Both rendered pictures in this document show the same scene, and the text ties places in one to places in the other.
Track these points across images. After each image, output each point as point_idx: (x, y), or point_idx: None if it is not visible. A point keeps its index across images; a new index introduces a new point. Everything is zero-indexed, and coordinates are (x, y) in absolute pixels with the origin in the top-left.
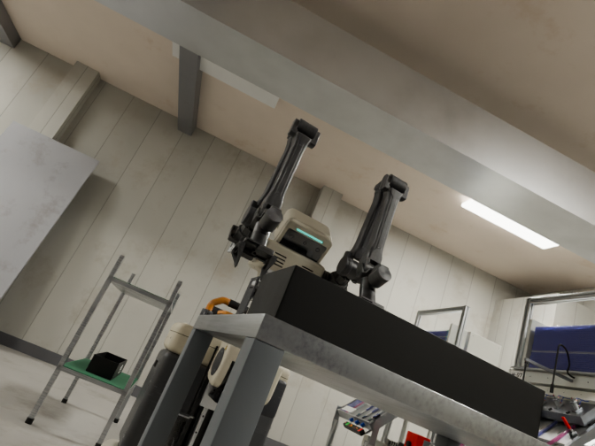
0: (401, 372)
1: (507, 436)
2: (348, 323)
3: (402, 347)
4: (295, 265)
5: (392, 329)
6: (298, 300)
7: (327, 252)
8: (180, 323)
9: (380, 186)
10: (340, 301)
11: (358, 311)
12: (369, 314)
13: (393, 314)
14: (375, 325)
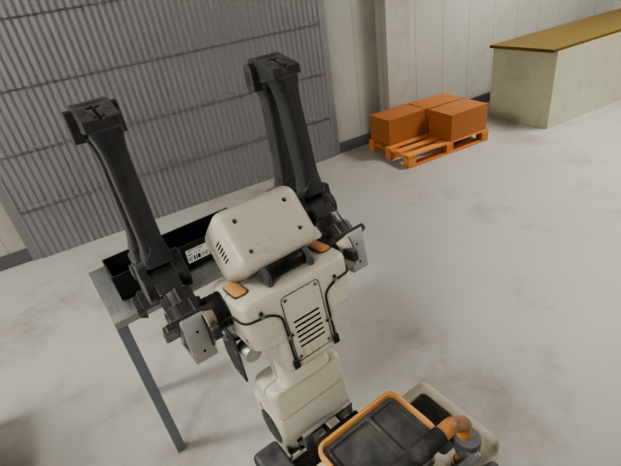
0: (182, 244)
1: None
2: (205, 226)
3: (182, 236)
4: (226, 207)
5: (187, 229)
6: None
7: (212, 254)
8: (438, 392)
9: (125, 124)
10: (209, 219)
11: (201, 223)
12: (197, 224)
13: (187, 224)
14: (194, 227)
